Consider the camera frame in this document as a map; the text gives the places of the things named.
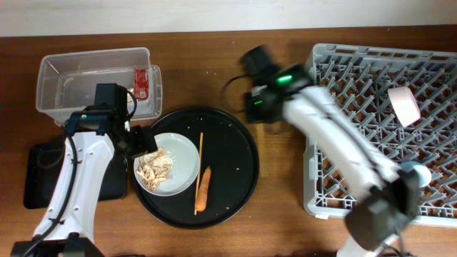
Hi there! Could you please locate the grey plate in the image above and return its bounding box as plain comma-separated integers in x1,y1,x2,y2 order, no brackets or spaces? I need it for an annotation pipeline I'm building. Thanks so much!
133,133,199,196

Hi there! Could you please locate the red snack wrapper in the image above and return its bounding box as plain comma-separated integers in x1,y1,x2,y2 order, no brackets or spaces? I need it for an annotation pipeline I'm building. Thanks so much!
134,69,149,101

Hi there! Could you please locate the wooden chopstick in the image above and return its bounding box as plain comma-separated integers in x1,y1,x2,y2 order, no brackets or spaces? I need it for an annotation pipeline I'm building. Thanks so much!
194,132,204,216

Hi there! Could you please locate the orange carrot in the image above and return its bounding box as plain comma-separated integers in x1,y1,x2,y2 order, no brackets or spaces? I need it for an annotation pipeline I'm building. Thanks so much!
194,166,211,212

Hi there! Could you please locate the pink bowl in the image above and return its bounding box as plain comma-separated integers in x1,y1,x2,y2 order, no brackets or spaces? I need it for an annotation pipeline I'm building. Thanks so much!
388,86,421,127

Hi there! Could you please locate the light blue cup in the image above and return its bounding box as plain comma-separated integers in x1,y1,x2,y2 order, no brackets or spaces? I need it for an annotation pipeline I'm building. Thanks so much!
400,161,432,188

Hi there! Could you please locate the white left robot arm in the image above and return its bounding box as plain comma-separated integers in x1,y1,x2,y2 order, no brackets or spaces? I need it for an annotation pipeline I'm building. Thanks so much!
11,84,158,256

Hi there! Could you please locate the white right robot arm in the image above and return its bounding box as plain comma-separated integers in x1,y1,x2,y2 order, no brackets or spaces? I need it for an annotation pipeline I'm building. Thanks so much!
239,46,421,256

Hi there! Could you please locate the clear plastic waste bin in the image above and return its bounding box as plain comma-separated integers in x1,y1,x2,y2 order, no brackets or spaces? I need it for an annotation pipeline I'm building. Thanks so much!
36,47,163,126

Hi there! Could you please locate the grey dishwasher rack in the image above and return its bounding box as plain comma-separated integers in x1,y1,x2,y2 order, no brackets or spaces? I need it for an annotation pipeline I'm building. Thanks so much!
306,44,456,228

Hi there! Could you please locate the peanut shells and rice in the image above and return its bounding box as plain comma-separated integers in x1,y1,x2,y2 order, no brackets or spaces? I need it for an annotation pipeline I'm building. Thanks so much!
136,148,174,191

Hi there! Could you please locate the round black serving tray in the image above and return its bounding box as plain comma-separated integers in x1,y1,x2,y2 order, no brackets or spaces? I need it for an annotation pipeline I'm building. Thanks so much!
129,106,259,229

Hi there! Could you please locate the black rectangular tray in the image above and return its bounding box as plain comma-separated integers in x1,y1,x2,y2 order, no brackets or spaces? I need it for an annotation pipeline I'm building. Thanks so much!
23,136,128,209

